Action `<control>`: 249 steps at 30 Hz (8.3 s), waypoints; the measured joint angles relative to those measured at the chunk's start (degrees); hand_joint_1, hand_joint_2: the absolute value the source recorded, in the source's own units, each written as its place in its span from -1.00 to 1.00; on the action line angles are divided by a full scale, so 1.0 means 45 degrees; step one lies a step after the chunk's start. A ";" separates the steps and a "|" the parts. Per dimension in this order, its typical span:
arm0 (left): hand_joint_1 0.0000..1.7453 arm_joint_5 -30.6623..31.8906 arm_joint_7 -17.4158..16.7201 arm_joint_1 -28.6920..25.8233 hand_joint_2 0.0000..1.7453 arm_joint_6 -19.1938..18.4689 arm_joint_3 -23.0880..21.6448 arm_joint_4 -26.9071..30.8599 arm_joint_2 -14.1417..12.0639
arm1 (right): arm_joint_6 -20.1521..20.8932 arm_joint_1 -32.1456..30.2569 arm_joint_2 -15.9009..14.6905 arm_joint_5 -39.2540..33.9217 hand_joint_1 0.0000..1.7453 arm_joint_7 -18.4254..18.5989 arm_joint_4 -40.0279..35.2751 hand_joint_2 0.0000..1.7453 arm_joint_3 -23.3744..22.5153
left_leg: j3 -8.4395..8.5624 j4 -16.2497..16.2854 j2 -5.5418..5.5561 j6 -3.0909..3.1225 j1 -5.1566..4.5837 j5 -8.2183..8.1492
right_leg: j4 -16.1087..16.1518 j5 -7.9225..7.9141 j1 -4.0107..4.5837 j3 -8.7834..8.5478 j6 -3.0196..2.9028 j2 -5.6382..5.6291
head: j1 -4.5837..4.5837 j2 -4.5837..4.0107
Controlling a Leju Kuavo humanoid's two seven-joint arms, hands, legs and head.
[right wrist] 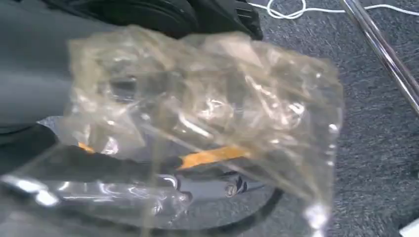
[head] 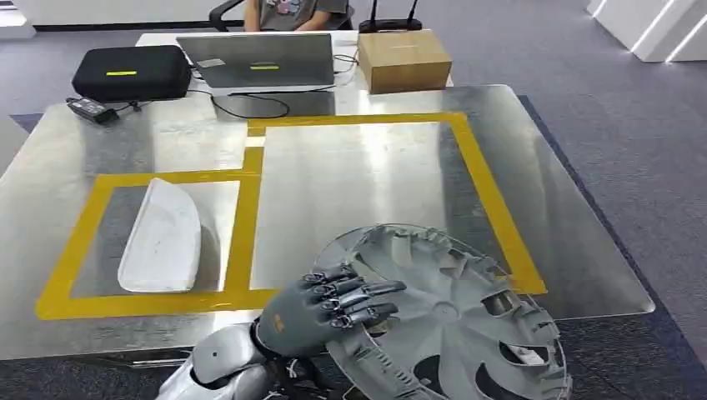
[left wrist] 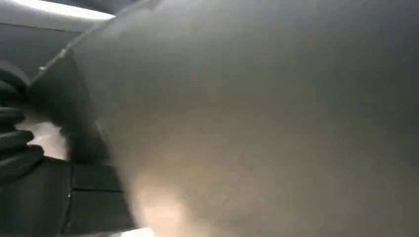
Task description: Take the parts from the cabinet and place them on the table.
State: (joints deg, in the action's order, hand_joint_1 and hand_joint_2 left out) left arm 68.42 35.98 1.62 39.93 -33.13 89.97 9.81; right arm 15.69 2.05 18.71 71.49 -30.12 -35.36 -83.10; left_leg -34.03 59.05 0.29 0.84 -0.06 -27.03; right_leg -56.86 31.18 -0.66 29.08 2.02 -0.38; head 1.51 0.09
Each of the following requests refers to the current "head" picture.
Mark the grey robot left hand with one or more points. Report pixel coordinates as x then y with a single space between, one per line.
301 323

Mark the grey plastic wheel hub cap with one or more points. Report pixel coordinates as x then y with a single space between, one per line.
447 337

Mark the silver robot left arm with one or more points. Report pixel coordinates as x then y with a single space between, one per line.
221 356

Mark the white curved plastic cover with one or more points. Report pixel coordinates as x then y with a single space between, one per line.
163 237

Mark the grey laptop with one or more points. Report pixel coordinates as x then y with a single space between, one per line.
259 58

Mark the brown cardboard box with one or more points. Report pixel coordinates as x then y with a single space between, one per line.
403 60

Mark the black power adapter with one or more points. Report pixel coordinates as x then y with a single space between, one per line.
91 109

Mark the black carrying case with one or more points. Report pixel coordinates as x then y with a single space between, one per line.
130 72

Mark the person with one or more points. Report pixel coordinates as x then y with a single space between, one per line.
293 14

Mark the black router with antennas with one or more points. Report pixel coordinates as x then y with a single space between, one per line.
389 25

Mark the white block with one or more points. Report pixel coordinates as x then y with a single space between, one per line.
14 22

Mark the white stepped platform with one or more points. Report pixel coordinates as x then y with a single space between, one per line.
646 27

